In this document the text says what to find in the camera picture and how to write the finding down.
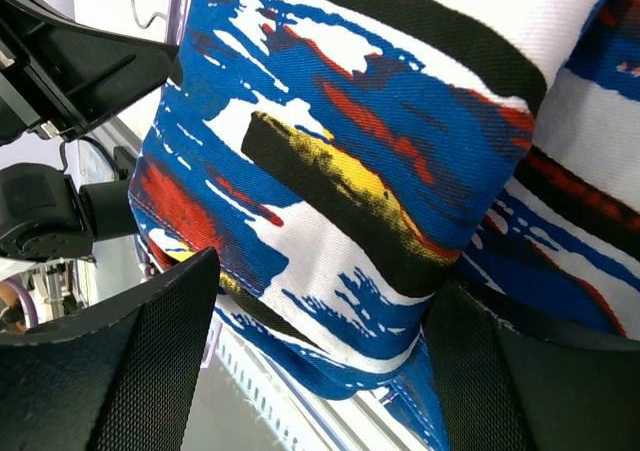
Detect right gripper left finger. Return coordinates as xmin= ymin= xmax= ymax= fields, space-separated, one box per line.
xmin=1 ymin=248 xmax=220 ymax=451

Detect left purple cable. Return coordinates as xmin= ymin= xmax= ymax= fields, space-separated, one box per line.
xmin=0 ymin=278 xmax=41 ymax=330

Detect lilac clothes hanger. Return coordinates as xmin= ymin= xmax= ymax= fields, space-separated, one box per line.
xmin=129 ymin=0 xmax=191 ymax=46

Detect blue patterned trousers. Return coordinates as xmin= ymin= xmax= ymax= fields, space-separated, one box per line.
xmin=129 ymin=0 xmax=639 ymax=450

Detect aluminium mounting rail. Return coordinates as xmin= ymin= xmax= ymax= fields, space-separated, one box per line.
xmin=90 ymin=117 xmax=142 ymax=179

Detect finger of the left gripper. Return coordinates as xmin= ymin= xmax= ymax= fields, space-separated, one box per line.
xmin=1 ymin=0 xmax=178 ymax=144

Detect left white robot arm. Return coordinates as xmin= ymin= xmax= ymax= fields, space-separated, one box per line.
xmin=1 ymin=0 xmax=178 ymax=263

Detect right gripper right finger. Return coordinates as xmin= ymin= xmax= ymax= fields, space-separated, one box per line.
xmin=423 ymin=281 xmax=639 ymax=450

